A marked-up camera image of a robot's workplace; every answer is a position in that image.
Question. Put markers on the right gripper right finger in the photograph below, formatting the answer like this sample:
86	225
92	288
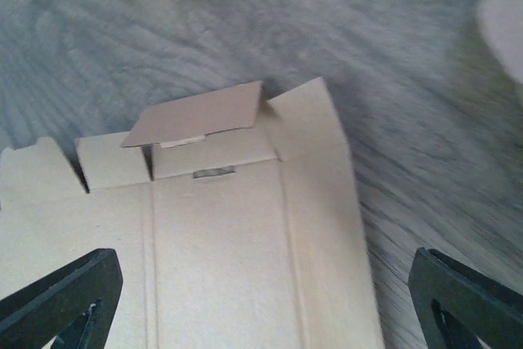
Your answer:
458	307

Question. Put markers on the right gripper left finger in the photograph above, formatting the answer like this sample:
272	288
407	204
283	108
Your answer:
72	307

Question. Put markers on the cardboard box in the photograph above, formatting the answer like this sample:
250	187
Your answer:
235	220

